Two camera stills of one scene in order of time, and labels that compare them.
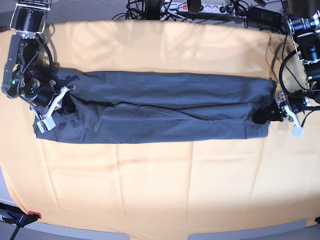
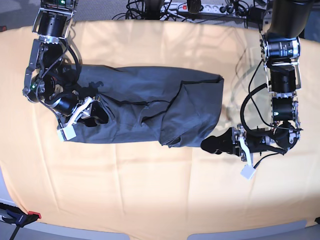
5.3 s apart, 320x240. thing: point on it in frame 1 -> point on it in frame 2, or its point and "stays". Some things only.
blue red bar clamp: x=17 y=217 stays
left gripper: x=49 y=98 -> x=83 y=109
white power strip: x=213 y=8 stays
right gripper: x=281 y=106 -> x=236 y=141
